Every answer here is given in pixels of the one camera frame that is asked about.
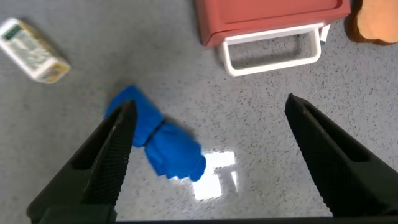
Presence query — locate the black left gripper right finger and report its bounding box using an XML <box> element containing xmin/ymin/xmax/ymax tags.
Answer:
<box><xmin>284</xmin><ymin>93</ymin><xmax>398</xmax><ymax>218</ymax></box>

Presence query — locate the brown toast slice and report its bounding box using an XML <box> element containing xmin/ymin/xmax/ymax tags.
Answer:
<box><xmin>345</xmin><ymin>0</ymin><xmax>398</xmax><ymax>47</ymax></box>

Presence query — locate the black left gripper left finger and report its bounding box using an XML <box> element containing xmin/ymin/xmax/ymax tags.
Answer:
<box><xmin>26</xmin><ymin>99</ymin><xmax>138</xmax><ymax>224</ymax></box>

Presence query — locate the blue rolled cloth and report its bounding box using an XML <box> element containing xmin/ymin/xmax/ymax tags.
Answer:
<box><xmin>102</xmin><ymin>85</ymin><xmax>207</xmax><ymax>182</ymax></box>

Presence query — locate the small white yellow carton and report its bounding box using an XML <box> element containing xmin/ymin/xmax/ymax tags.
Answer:
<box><xmin>0</xmin><ymin>17</ymin><xmax>72</xmax><ymax>84</ymax></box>

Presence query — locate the red drawer with white handle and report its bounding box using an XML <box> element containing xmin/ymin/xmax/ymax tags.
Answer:
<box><xmin>203</xmin><ymin>11</ymin><xmax>351</xmax><ymax>77</ymax></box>

